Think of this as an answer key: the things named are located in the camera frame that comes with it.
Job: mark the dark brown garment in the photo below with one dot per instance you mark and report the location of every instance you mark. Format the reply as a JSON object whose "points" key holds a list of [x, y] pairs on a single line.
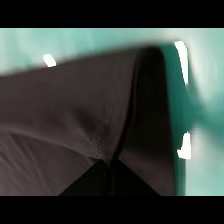
{"points": [[80, 110]]}

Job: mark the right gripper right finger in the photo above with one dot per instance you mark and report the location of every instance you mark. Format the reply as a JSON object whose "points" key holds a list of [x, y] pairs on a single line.
{"points": [[128, 182]]}

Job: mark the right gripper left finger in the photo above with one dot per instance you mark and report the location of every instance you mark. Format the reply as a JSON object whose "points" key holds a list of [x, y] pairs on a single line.
{"points": [[91, 181]]}

